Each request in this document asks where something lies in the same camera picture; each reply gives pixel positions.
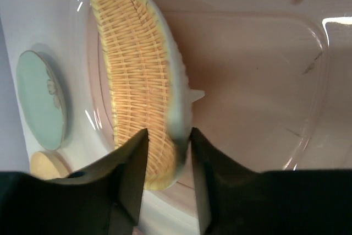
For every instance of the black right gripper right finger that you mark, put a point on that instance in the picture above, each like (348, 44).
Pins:
(232, 199)

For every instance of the light green floral plate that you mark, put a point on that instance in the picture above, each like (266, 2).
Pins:
(41, 100)

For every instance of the yellow round plate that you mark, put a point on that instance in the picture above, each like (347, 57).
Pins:
(48, 165)

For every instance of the pink translucent plastic bin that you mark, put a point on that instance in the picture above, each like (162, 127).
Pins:
(276, 76)

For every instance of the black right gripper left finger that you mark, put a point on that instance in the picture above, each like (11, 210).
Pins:
(101, 198)

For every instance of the triangular woven bamboo plate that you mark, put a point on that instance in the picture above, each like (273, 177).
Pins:
(148, 85)

